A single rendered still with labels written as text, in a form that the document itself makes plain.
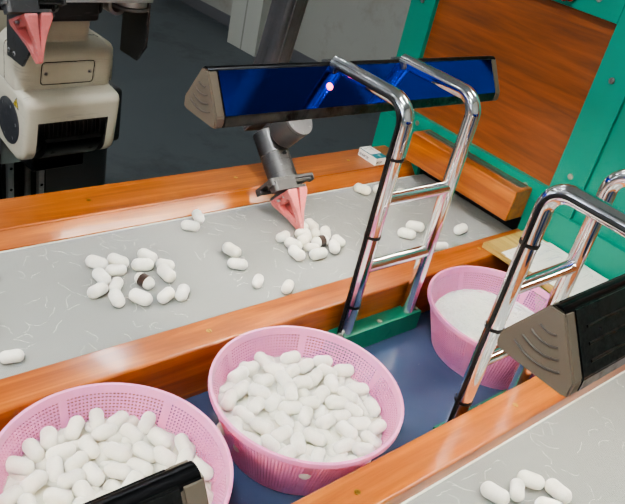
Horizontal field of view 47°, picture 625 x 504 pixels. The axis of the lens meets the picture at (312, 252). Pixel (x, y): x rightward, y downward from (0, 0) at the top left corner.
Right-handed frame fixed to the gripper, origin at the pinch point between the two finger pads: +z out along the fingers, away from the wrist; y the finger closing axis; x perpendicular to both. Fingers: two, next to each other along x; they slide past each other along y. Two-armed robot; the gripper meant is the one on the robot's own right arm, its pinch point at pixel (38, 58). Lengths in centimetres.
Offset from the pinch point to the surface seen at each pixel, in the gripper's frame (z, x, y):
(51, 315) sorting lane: 37.3, -16.8, -12.7
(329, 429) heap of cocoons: 55, -49, 9
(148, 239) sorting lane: 31.9, -6.1, 10.7
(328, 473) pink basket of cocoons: 57, -55, 2
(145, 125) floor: 13, 195, 133
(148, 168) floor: 31, 159, 110
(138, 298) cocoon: 37.6, -20.8, -0.9
